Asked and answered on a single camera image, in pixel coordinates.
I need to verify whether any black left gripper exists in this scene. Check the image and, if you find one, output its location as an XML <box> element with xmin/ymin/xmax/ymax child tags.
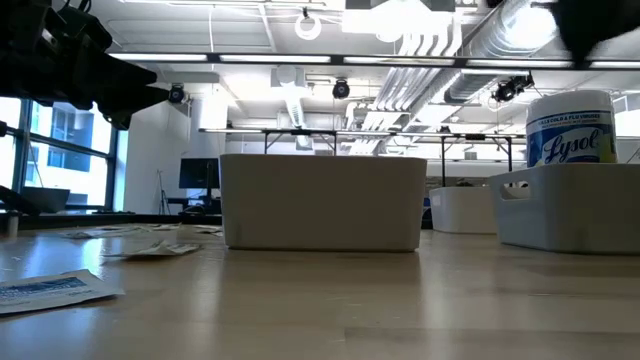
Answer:
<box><xmin>0</xmin><ymin>0</ymin><xmax>170</xmax><ymax>131</ymax></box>

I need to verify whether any blue-label wipe packet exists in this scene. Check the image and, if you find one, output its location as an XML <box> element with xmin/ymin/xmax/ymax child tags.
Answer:
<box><xmin>0</xmin><ymin>268</ymin><xmax>126</xmax><ymax>317</ymax></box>

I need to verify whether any Lysol wipes canister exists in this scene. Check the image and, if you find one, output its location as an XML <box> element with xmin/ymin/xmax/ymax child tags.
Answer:
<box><xmin>525</xmin><ymin>89</ymin><xmax>619</xmax><ymax>169</ymax></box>

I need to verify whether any white plastic bin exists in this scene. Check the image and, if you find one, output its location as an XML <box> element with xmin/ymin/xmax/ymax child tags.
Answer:
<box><xmin>428</xmin><ymin>185</ymin><xmax>499</xmax><ymax>235</ymax></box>

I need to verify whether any grey plastic bin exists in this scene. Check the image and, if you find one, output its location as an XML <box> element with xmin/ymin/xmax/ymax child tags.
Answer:
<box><xmin>219</xmin><ymin>153</ymin><xmax>429</xmax><ymax>253</ymax></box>
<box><xmin>488</xmin><ymin>163</ymin><xmax>640</xmax><ymax>256</ymax></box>

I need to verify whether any black overhead rig bar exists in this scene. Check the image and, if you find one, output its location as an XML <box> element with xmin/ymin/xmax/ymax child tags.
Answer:
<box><xmin>107</xmin><ymin>51</ymin><xmax>640</xmax><ymax>71</ymax></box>

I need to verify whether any black computer monitor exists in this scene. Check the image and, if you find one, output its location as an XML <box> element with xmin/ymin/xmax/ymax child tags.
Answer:
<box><xmin>178</xmin><ymin>157</ymin><xmax>221</xmax><ymax>190</ymax></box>

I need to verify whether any white ring light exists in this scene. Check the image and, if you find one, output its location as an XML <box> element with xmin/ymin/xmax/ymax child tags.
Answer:
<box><xmin>293</xmin><ymin>13</ymin><xmax>323</xmax><ymax>42</ymax></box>

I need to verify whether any silver ventilation duct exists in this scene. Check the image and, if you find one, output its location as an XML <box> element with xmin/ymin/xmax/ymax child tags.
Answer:
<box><xmin>439</xmin><ymin>0</ymin><xmax>566</xmax><ymax>104</ymax></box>

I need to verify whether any black background table frame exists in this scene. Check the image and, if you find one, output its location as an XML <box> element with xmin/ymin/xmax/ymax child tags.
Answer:
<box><xmin>198</xmin><ymin>127</ymin><xmax>527</xmax><ymax>189</ymax></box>

